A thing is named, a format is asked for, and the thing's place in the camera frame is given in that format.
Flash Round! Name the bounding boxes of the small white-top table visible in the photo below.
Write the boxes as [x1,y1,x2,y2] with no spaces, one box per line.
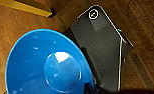
[2,0,58,19]

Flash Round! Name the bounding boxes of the round lit ring button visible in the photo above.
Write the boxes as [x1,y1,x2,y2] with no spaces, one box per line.
[88,9,100,20]

